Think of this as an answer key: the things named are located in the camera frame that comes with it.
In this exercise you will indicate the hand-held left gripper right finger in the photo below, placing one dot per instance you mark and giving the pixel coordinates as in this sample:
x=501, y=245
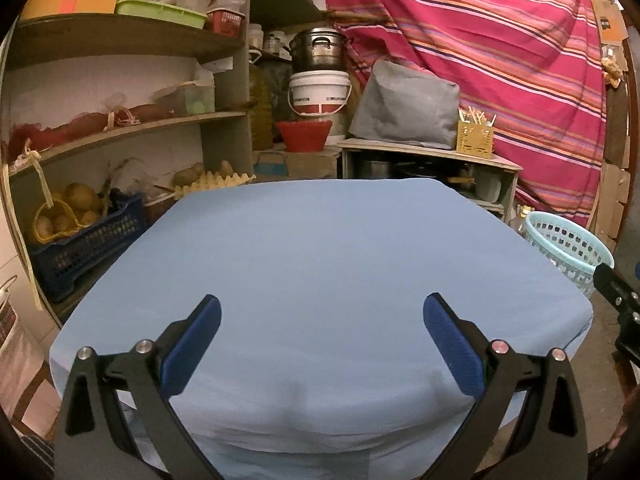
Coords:
x=452, y=342

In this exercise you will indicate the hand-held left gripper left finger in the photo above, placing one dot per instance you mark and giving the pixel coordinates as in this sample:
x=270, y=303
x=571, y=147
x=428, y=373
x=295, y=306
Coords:
x=192, y=340

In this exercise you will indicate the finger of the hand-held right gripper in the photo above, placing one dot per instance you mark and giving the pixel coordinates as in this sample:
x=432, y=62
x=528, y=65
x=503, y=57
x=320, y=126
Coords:
x=617, y=290

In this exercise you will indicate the light blue plastic basket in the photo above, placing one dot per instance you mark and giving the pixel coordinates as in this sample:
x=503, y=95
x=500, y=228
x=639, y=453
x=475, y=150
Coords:
x=605, y=260

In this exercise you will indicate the stack of cardboard pieces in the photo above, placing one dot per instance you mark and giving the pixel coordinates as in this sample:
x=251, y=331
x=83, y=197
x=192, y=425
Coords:
x=612, y=205

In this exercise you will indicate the yellow label oil bottle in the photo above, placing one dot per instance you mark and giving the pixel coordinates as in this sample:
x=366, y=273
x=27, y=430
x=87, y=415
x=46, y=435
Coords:
x=525, y=220

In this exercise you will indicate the dark blue plastic crate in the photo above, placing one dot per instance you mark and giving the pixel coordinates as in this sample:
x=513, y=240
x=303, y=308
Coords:
x=85, y=255

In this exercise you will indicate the blue tablecloth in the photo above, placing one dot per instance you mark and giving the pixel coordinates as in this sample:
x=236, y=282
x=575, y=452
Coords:
x=325, y=270

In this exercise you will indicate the yellow egg tray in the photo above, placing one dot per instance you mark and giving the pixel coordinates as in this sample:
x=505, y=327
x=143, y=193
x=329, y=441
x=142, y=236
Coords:
x=220, y=182

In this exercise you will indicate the large potato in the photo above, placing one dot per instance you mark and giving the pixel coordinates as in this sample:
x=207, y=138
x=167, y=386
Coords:
x=189, y=175

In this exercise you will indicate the dark frying pan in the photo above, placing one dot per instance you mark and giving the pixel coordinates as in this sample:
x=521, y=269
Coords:
x=422, y=171

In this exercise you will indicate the small potato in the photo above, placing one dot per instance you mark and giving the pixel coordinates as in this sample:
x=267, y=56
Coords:
x=226, y=167

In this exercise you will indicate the yellow mesh bag of potatoes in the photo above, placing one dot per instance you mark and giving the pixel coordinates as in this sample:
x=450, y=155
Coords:
x=75, y=200

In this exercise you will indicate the small steel pot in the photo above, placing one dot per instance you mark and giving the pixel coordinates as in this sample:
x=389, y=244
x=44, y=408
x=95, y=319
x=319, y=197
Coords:
x=374, y=170

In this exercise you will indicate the low wooden cabinet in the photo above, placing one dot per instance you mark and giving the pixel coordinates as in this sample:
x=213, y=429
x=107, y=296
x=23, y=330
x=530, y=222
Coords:
x=425, y=152

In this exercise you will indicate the yellow perforated utensil holder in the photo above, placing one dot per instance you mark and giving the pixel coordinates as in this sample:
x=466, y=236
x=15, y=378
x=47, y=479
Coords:
x=475, y=140

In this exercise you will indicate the bundle of wooden utensils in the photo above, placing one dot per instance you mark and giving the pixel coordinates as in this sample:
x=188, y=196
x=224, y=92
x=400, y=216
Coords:
x=475, y=116

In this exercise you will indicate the red woven bowl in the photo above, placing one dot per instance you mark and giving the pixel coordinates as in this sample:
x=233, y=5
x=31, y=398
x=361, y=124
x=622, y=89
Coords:
x=302, y=136

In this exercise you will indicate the clear plastic container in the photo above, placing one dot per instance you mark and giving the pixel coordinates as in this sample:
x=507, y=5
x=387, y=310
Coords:
x=190, y=100

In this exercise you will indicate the grey fabric bag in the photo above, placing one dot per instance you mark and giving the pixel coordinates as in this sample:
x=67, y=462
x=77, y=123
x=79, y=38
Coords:
x=405, y=105

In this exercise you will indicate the red mesh bag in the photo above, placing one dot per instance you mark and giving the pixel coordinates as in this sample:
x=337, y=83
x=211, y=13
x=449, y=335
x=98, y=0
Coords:
x=75, y=127

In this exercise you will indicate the large cooking oil jug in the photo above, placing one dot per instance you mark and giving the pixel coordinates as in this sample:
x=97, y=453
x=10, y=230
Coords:
x=261, y=105

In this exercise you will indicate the red striped cloth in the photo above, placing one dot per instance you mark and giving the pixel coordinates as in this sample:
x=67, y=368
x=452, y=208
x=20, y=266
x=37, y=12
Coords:
x=475, y=50

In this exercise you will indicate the flattened cardboard box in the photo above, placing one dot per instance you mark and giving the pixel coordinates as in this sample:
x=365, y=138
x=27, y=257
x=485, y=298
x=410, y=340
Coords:
x=607, y=10

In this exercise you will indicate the white plastic bucket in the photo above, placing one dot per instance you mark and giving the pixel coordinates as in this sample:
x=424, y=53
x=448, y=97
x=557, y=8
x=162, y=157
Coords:
x=320, y=85

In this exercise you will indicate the white jar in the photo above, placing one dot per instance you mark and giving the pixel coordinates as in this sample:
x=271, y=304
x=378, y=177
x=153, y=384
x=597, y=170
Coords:
x=275, y=44
x=256, y=37

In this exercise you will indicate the wooden shelf unit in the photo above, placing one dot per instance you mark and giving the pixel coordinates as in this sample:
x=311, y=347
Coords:
x=125, y=40

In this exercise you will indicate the steel cooking pot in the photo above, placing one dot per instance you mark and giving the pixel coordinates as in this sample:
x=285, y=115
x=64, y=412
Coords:
x=317, y=50

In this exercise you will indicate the small red basket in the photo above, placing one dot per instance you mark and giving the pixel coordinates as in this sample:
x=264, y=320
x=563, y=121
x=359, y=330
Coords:
x=225, y=22

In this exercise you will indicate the green plastic tray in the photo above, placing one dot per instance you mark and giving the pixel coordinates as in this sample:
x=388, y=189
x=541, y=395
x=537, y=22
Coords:
x=160, y=12

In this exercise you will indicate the yellow box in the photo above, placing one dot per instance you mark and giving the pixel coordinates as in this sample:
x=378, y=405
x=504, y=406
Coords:
x=90, y=5

